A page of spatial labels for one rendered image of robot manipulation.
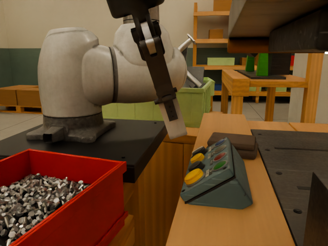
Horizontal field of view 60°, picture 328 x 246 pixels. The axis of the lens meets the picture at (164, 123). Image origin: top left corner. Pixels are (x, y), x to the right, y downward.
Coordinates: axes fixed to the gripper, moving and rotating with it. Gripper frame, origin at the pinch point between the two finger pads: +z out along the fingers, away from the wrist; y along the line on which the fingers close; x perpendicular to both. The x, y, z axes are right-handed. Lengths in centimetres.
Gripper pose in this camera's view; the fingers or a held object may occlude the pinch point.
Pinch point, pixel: (172, 116)
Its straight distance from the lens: 45.4
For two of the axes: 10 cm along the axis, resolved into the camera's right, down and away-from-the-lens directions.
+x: 9.5, -3.0, -0.2
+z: 2.9, 8.6, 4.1
